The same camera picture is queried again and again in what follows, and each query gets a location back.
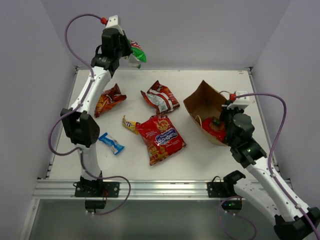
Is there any orange Doritos chip bag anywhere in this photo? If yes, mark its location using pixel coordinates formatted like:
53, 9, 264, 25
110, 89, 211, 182
94, 83, 127, 118

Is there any red snack bag with vegetables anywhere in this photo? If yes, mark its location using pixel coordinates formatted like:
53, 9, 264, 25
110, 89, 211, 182
201, 117, 226, 142

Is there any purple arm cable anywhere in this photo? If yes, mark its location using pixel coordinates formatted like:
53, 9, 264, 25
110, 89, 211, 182
47, 13, 132, 216
217, 92, 320, 240

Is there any yellow M&M's candy packet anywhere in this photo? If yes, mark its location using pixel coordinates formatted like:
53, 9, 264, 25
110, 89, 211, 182
122, 115, 139, 135

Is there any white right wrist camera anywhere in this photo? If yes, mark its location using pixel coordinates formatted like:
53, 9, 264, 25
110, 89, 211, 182
226, 91, 250, 110

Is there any green white Chuba snack bag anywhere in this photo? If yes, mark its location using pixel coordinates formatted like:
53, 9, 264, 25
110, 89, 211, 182
124, 39, 147, 69

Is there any aluminium mounting rail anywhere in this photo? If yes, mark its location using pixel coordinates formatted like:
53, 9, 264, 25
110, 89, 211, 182
33, 180, 273, 201

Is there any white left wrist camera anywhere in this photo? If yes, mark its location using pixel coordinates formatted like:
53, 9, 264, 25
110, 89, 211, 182
100, 15, 122, 31

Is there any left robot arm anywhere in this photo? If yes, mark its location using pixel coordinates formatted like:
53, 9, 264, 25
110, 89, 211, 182
60, 26, 131, 198

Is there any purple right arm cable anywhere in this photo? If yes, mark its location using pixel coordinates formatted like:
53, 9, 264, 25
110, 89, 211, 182
217, 92, 320, 240

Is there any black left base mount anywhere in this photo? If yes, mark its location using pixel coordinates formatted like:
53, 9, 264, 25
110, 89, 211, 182
73, 179, 120, 213

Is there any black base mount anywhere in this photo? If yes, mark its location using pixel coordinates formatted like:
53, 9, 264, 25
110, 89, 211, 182
206, 175, 243, 214
73, 179, 120, 213

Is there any dark red white snack bag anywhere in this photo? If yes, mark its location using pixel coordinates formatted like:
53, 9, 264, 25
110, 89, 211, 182
140, 80, 180, 115

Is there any brown paper bag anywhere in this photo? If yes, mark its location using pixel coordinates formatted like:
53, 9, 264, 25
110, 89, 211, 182
183, 80, 227, 147

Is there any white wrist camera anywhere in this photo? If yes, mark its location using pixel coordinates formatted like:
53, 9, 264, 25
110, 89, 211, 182
100, 15, 122, 31
226, 91, 250, 110

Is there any blue white candy bar wrapper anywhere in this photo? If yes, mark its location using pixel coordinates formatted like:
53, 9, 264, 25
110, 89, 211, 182
98, 132, 125, 155

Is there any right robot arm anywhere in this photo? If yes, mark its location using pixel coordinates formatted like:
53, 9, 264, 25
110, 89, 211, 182
220, 105, 320, 240

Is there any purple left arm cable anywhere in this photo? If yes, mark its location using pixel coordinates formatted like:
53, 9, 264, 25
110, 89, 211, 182
47, 13, 132, 216

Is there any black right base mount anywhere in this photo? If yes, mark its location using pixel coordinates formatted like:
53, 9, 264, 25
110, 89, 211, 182
206, 175, 243, 214

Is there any red candy bag blue label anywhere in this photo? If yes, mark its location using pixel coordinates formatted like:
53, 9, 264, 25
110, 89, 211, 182
136, 115, 187, 166

